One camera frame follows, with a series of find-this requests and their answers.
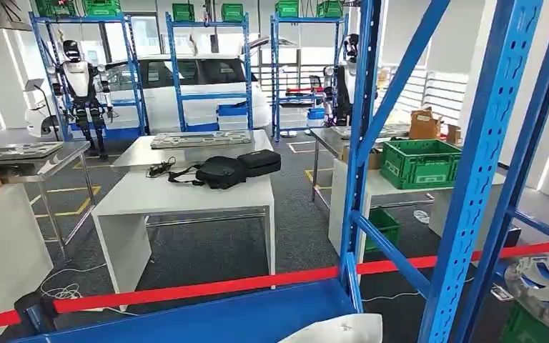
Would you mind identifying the black zip pouch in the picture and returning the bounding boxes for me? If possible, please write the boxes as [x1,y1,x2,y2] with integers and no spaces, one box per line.
[237,149,282,179]

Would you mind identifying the black backpack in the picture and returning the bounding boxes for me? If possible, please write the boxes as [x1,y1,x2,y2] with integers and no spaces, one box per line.
[167,155,248,191]

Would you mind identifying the steel bench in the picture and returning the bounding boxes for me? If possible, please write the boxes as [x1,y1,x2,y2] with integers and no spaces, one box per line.
[0,141,97,262]
[309,123,411,203]

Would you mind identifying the white table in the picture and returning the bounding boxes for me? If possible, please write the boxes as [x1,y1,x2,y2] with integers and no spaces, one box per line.
[0,183,54,333]
[91,129,277,300]
[328,158,507,264]

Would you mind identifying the grey parts tray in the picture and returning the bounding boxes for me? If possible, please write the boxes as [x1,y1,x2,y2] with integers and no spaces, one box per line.
[149,130,253,150]
[0,141,64,163]

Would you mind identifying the white car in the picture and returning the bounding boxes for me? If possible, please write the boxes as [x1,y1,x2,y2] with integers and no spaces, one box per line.
[104,54,272,134]

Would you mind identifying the white black humanoid robot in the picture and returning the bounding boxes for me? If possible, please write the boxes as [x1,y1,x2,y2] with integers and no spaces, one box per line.
[323,33,362,127]
[46,39,115,161]

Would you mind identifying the red barrier belt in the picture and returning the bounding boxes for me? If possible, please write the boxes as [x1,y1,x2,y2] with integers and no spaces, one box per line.
[0,241,549,333]

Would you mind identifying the large green plastic crate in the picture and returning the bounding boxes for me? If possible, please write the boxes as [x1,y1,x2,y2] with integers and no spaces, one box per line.
[380,138,463,191]

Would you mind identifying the open cardboard box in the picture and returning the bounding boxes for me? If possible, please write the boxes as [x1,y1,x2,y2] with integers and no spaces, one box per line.
[407,107,442,141]

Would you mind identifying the small cardboard box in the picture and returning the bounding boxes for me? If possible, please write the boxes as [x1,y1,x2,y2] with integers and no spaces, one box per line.
[445,124,463,146]

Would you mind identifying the large blue steel rack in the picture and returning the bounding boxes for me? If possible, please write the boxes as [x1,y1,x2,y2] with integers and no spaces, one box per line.
[9,0,549,343]

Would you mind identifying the white car bumper part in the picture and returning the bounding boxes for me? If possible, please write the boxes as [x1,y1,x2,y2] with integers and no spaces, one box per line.
[24,77,63,139]

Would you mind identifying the silver wheel rim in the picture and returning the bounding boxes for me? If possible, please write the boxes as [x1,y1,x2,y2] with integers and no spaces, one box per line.
[504,254,549,340]

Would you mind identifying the black cable bundle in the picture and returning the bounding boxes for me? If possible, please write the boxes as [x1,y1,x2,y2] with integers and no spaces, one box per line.
[145,156,177,179]

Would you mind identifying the white floor cable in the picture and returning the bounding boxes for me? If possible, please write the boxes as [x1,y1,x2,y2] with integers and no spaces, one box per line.
[39,263,139,317]

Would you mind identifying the black barrier post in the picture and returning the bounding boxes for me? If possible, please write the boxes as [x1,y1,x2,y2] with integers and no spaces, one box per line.
[14,291,59,335]

